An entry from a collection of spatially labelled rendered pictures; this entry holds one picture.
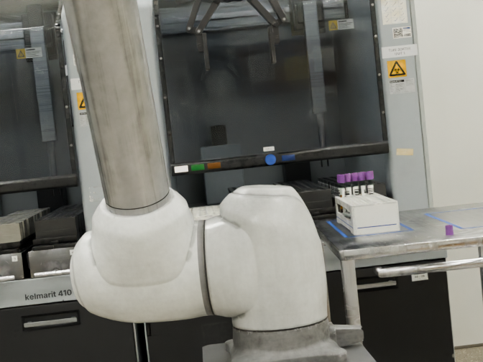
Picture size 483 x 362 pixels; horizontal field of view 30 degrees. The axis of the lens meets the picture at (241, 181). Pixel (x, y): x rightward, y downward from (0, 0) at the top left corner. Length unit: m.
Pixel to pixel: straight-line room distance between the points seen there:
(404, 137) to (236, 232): 1.25
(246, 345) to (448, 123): 2.45
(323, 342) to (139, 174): 0.39
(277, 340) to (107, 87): 0.46
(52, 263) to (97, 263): 1.05
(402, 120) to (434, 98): 1.18
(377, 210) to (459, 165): 1.85
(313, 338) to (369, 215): 0.58
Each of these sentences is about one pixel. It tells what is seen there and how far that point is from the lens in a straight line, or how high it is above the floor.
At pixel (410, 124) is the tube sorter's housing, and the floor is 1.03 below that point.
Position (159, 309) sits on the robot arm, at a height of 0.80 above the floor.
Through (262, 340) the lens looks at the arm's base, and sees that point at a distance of 1.40.
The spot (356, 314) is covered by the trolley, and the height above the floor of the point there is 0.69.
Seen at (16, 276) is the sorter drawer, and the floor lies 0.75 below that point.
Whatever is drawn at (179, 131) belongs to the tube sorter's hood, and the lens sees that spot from 2.48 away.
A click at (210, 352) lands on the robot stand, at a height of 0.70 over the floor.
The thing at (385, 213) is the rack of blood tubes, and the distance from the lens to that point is 1.94.
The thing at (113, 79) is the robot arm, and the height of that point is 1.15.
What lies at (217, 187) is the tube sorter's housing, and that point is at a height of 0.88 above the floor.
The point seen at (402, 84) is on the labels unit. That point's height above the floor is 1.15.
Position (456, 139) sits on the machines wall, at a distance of 3.76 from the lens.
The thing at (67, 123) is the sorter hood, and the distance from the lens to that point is 2.49.
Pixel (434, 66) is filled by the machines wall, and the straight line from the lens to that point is 3.74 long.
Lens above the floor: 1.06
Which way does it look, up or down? 3 degrees down
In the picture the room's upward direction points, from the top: 6 degrees counter-clockwise
